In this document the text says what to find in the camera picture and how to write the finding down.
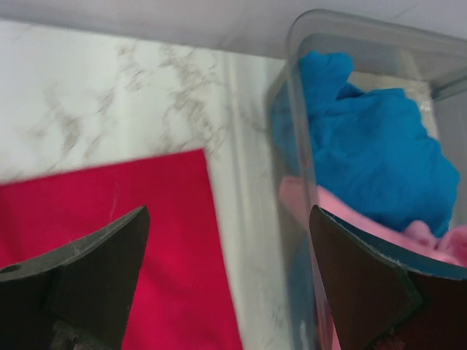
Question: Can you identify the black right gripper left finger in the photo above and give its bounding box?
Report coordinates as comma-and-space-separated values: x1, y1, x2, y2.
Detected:
1, 206, 150, 349

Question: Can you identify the magenta red t shirt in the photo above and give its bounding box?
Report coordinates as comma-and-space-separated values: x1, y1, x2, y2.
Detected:
1, 150, 242, 349

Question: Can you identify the grey plastic bin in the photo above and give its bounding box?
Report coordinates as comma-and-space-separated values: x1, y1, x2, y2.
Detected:
268, 10, 466, 349

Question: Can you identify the light pink t shirt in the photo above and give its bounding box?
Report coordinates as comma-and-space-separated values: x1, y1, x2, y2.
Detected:
279, 176, 466, 267

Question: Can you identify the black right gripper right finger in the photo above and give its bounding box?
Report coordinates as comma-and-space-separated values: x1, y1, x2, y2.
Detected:
309, 206, 466, 349

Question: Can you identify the blue t shirt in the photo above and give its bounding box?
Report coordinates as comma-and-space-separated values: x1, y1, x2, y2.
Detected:
271, 51, 461, 238

